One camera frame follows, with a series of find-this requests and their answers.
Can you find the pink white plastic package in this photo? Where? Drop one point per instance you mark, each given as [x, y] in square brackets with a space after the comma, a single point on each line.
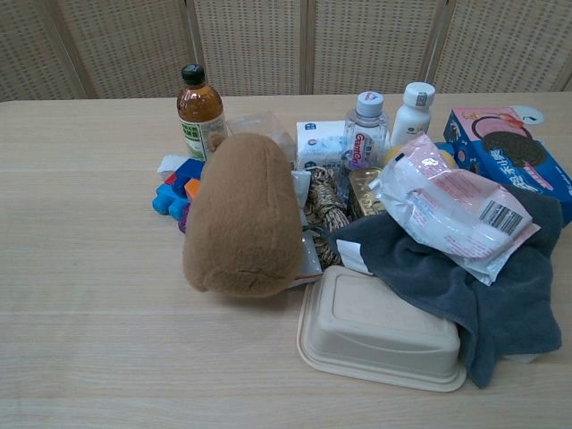
[451, 203]

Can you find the blue toy building block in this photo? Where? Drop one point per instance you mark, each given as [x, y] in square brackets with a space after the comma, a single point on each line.
[172, 196]

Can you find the white blue tissue pack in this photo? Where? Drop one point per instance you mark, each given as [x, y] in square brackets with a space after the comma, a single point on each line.
[321, 145]

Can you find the amber tea bottle green label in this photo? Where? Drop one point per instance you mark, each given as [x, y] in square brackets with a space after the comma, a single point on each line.
[199, 114]

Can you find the purple toy piece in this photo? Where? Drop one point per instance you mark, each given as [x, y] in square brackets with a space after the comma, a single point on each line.
[182, 224]

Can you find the orange toy block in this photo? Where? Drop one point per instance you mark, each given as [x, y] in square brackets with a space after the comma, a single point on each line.
[193, 190]

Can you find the gold foil box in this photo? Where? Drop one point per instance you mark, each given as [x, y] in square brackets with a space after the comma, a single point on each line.
[365, 196]

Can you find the dark grey towel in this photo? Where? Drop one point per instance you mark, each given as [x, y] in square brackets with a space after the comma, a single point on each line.
[505, 295]

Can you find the woven folding screen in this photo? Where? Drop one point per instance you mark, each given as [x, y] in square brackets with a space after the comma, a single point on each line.
[286, 44]

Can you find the beige lunch box container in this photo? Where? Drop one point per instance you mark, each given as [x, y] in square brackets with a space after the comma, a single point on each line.
[375, 330]

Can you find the white crumpled wrapper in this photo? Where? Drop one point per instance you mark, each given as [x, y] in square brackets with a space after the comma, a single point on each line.
[168, 163]

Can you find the clear water bottle white cap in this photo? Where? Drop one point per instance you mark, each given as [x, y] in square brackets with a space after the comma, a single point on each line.
[367, 134]

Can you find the brown plush toy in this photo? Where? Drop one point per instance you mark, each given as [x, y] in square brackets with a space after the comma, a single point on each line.
[243, 214]

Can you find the clear plastic box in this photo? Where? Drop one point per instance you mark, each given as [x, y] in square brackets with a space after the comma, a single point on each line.
[263, 129]

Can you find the blue cookie box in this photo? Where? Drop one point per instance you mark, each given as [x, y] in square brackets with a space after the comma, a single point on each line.
[509, 152]

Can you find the white pill bottle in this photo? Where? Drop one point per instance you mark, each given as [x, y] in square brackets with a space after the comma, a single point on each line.
[413, 117]

